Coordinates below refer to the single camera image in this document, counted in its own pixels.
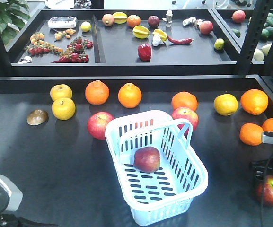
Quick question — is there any yellow apple pear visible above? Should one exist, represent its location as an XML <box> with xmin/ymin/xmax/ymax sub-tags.
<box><xmin>50</xmin><ymin>84</ymin><xmax>72</xmax><ymax>101</ymax></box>
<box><xmin>52</xmin><ymin>97</ymin><xmax>76</xmax><ymax>120</ymax></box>

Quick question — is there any yellow orange fruit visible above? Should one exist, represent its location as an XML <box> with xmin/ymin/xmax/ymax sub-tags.
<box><xmin>214</xmin><ymin>94</ymin><xmax>238</xmax><ymax>116</ymax></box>

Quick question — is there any large orange right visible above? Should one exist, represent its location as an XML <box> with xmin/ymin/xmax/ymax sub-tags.
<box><xmin>240</xmin><ymin>89</ymin><xmax>269</xmax><ymax>115</ymax></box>

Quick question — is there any brown mushroom cap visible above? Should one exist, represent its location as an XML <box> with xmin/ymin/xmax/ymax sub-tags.
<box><xmin>26</xmin><ymin>109</ymin><xmax>49</xmax><ymax>126</ymax></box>

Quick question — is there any red apple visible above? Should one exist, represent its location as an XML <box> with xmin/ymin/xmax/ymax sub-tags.
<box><xmin>256</xmin><ymin>175</ymin><xmax>273</xmax><ymax>207</ymax></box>
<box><xmin>87</xmin><ymin>112</ymin><xmax>114</xmax><ymax>140</ymax></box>
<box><xmin>171</xmin><ymin>106</ymin><xmax>199</xmax><ymax>131</ymax></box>
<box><xmin>133</xmin><ymin>146</ymin><xmax>160</xmax><ymax>173</ymax></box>

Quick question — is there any small orange lower left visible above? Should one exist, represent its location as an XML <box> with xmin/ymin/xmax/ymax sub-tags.
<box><xmin>239</xmin><ymin>123</ymin><xmax>264</xmax><ymax>146</ymax></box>

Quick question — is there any orange behind apple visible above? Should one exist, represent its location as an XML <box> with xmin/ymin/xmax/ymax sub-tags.
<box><xmin>171</xmin><ymin>91</ymin><xmax>198</xmax><ymax>111</ymax></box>

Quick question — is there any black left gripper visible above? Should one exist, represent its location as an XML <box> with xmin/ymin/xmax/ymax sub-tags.
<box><xmin>0</xmin><ymin>214</ymin><xmax>58</xmax><ymax>227</ymax></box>

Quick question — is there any red bell pepper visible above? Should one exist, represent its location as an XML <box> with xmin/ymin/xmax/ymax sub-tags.
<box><xmin>138</xmin><ymin>43</ymin><xmax>151</xmax><ymax>61</ymax></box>

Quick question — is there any red chili pepper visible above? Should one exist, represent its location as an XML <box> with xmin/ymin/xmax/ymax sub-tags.
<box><xmin>167</xmin><ymin>36</ymin><xmax>194</xmax><ymax>45</ymax></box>

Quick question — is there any light blue plastic basket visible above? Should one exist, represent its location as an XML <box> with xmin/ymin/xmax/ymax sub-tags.
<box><xmin>105</xmin><ymin>110</ymin><xmax>208</xmax><ymax>226</ymax></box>

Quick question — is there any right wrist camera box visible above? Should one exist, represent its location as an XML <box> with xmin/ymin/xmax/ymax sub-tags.
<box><xmin>261</xmin><ymin>131</ymin><xmax>273</xmax><ymax>144</ymax></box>

